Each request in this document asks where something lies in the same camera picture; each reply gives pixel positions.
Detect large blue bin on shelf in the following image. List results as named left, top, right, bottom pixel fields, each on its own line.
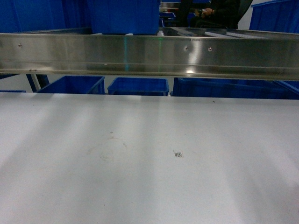
left=87, top=0, right=161, bottom=35

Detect blue bin below centre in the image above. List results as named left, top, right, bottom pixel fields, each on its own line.
left=107, top=77, right=169, bottom=96

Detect blue bin below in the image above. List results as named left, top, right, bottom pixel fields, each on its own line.
left=107, top=77, right=169, bottom=96
left=37, top=76, right=105, bottom=95
left=171, top=78, right=299, bottom=100

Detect blue bin below right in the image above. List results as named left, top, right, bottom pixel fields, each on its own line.
left=171, top=78, right=299, bottom=100

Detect small marker sticker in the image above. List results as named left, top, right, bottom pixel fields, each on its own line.
left=173, top=151, right=184, bottom=158

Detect blue bin below left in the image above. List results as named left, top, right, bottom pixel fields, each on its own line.
left=37, top=76, right=105, bottom=95

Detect white roller track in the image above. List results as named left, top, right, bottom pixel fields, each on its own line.
left=204, top=31, right=265, bottom=39

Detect person in dark clothes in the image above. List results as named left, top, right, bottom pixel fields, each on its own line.
left=177, top=0, right=241, bottom=29

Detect blue bin upper left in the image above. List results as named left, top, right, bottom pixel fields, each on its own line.
left=0, top=0, right=91, bottom=33

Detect blue bin upper right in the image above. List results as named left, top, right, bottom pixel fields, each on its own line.
left=249, top=0, right=299, bottom=33

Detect stainless steel shelf rail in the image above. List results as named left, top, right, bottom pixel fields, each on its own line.
left=0, top=34, right=299, bottom=81

